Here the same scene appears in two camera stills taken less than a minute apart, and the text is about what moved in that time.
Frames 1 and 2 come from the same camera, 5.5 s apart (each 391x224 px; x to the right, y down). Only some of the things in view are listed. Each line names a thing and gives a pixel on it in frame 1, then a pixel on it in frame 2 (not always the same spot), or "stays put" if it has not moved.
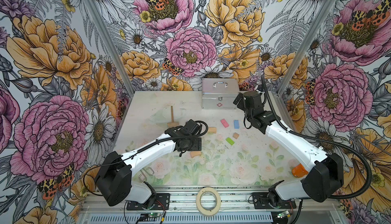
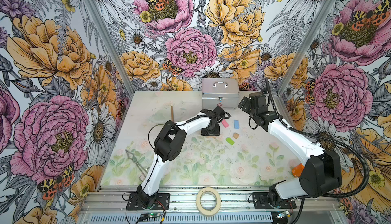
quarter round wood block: x=235 y=135 stays put
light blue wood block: x=236 y=123 stays put
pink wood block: x=224 y=123 stays put
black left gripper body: x=193 y=145 -> x=211 y=130
